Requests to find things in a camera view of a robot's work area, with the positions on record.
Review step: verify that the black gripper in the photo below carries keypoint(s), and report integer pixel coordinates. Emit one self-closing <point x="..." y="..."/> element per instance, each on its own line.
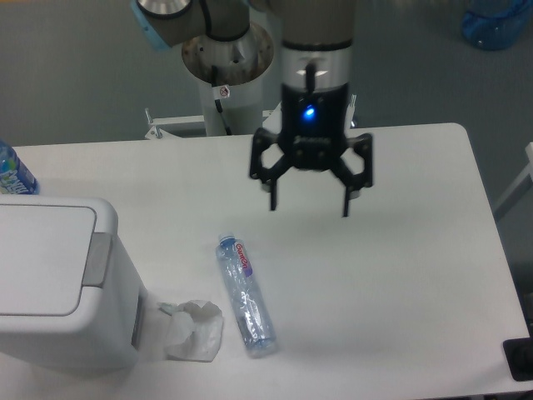
<point x="315" y="125"/>

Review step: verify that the white trash can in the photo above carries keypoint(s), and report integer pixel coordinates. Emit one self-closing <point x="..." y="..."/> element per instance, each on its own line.
<point x="71" y="296"/>

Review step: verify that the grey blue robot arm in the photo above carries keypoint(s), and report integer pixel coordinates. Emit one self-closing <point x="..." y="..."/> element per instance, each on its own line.
<point x="276" y="70"/>

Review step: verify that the clear plastic water bottle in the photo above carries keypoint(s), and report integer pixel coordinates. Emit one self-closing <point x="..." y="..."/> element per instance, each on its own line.
<point x="248" y="306"/>

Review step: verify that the blue water jug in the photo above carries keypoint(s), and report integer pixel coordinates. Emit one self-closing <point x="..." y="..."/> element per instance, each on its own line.
<point x="495" y="25"/>

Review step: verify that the white furniture leg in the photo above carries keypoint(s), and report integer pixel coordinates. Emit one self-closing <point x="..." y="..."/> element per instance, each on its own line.
<point x="518" y="188"/>

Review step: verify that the crumpled white tissue paper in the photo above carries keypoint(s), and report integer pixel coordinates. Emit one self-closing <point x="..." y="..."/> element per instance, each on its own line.
<point x="194" y="331"/>

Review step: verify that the black device at edge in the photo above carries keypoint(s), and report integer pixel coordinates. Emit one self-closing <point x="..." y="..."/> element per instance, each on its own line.
<point x="519" y="358"/>

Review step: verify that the blue labelled bottle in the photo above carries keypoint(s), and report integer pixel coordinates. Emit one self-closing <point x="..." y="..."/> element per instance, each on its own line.
<point x="16" y="178"/>

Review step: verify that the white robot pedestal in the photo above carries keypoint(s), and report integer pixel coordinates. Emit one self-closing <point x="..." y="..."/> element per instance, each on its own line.
<point x="229" y="77"/>

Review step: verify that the white metal base frame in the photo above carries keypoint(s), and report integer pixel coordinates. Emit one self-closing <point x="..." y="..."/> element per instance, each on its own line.
<point x="194" y="126"/>

